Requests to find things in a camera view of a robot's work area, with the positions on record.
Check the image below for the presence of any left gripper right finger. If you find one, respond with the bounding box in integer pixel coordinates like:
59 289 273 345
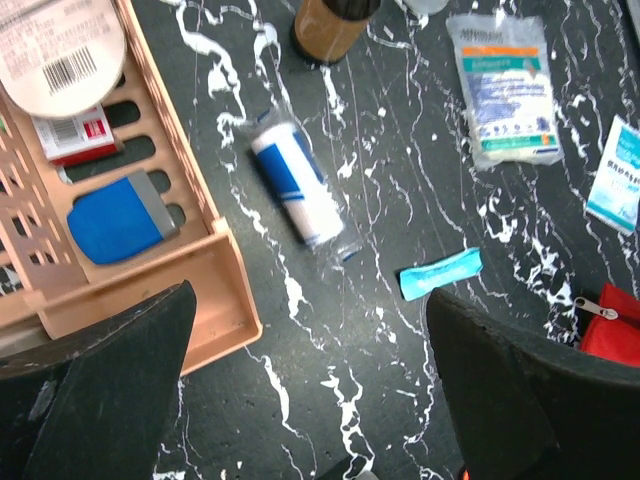
426 288 639 479

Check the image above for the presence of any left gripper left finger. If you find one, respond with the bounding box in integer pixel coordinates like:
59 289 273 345
1 282 197 479

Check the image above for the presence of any red first aid kit pouch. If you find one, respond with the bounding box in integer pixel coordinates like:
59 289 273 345
574 283 640 368

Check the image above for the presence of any teal wipe packet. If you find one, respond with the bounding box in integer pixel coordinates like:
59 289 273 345
399 247 483 301

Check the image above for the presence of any orange plastic file organizer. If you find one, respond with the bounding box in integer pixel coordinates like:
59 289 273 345
1 1 263 373

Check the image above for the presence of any blue grey plastic device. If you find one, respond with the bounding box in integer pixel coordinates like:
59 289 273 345
67 169 180 265

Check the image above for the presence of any white teal sachet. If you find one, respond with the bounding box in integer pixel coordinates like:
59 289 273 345
586 115 640 236

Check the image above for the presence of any red white small box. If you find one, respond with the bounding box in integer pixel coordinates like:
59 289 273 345
31 104 123 167

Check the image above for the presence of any white blue bandage roll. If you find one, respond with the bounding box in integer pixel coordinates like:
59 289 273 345
241 107 362 264

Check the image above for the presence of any gauze pack clear wrapper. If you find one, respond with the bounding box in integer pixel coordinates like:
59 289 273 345
446 14 563 170

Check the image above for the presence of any white oval barcode package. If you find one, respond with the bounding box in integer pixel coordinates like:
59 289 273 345
1 0 127 118

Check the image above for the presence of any white bottle white cap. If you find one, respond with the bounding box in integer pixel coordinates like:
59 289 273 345
403 0 449 15

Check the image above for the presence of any brown bottle orange cap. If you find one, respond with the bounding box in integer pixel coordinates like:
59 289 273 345
291 0 382 65

